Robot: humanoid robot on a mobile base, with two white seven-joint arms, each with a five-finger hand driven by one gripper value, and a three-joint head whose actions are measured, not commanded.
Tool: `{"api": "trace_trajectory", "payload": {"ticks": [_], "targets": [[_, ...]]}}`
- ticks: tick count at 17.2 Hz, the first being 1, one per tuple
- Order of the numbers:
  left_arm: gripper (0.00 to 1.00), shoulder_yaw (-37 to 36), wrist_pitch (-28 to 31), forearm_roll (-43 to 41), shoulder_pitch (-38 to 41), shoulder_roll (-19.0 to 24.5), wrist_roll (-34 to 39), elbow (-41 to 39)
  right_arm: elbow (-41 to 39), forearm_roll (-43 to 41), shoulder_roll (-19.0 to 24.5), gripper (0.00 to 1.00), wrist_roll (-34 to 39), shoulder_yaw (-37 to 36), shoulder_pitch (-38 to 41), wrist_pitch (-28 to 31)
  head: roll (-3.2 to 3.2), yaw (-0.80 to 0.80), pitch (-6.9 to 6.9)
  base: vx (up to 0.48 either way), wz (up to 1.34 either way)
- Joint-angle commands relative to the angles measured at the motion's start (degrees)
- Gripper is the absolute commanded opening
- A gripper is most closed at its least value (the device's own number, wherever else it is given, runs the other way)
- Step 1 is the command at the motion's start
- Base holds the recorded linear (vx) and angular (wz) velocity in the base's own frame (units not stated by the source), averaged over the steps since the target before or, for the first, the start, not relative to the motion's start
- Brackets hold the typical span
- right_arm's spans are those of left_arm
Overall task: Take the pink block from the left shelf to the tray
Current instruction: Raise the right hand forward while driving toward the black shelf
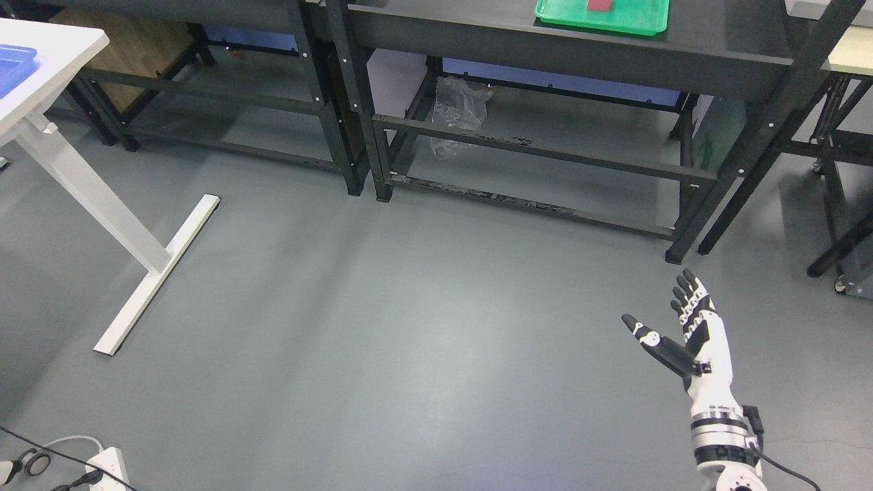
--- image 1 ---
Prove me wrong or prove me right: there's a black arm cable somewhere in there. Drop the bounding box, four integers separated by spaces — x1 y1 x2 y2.
743 406 853 491

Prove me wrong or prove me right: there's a pink red block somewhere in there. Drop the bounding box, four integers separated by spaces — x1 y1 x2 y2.
586 0 613 12

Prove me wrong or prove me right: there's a black left metal shelf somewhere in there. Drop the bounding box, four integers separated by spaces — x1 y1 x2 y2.
2 1 369 196

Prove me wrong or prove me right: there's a clear plastic bag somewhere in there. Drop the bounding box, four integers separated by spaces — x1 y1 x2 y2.
430 76 493 161

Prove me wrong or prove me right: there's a blue plastic tray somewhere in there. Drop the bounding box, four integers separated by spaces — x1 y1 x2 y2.
0 44 38 98

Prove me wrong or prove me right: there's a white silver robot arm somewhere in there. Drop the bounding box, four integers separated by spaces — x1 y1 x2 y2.
690 405 767 490

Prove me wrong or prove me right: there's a white power strip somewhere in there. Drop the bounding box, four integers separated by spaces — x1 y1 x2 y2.
85 447 129 490

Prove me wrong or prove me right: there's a white standing desk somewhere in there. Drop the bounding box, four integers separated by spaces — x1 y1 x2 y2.
2 18 220 355

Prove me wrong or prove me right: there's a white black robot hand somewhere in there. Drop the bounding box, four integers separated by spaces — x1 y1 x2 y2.
621 269 741 415

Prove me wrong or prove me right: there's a black metal shelf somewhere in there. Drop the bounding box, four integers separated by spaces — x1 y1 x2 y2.
2 1 369 196
319 1 864 264

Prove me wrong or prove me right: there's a green plastic tray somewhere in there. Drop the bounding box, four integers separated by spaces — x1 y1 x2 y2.
533 1 670 36

